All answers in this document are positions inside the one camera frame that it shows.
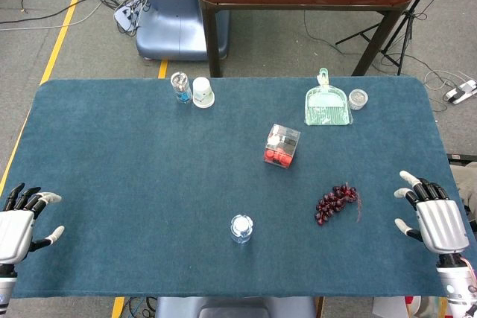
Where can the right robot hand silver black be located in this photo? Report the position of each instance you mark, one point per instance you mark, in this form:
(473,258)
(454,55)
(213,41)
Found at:
(441,225)

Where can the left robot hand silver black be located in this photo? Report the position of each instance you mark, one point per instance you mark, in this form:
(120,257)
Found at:
(13,228)

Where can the bunch of dark grapes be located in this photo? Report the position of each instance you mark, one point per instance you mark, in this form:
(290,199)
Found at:
(333,200)

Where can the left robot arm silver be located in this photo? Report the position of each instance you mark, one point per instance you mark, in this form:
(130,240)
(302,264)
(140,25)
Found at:
(5,288)

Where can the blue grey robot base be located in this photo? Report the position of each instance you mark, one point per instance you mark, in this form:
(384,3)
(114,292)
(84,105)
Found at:
(171,16)

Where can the clear box red black items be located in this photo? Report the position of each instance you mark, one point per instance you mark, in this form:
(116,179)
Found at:
(281,144)

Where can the clear water bottle white cap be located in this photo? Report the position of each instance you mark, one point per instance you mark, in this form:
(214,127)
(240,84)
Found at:
(241,226)

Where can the white power strip grey plug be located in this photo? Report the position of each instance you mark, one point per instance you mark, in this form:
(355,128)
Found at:
(462,91)

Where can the blue table cloth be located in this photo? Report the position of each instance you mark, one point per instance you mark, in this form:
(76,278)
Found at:
(149,184)

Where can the mint green dustpan brush set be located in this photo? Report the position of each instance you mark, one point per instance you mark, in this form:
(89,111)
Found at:
(328,107)

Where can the black tripod stand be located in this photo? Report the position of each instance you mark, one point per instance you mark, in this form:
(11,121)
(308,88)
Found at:
(410,16)

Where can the clear jar blue label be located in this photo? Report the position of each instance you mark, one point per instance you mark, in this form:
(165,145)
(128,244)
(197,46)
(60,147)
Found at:
(181,89)

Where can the own robot grey blue torso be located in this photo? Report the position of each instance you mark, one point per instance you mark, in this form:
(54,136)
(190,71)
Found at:
(238,308)

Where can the white paper cup upside down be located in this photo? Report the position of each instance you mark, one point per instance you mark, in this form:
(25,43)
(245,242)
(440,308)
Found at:
(203,91)

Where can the white power strip with plugs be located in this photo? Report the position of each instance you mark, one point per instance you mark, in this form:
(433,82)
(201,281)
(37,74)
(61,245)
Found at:
(124,14)

